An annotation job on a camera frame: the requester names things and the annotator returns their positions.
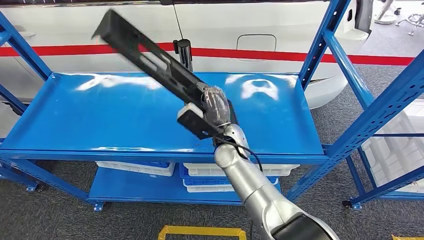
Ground white car with red stripe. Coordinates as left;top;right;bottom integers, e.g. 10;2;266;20
0;0;375;110

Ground chrome swivel chair base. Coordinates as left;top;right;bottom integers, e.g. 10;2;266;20
395;13;424;36

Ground black plastic bracket part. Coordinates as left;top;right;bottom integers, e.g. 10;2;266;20
91;8;240;126

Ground blue plastic crate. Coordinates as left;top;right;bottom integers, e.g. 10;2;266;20
179;163;280;187
132;160;172;169

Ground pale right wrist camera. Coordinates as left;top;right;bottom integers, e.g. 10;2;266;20
176;102;227;141

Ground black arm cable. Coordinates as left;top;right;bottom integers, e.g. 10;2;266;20
213;135;265;174

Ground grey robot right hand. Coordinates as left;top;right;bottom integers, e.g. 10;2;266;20
200;85;233;128

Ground black stanchion post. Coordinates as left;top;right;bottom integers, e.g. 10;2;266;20
172;38;194;72

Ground yellow floor tape square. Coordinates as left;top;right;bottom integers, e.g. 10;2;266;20
157;225;248;240

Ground white round stand base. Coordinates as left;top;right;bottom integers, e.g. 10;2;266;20
374;0;398;25

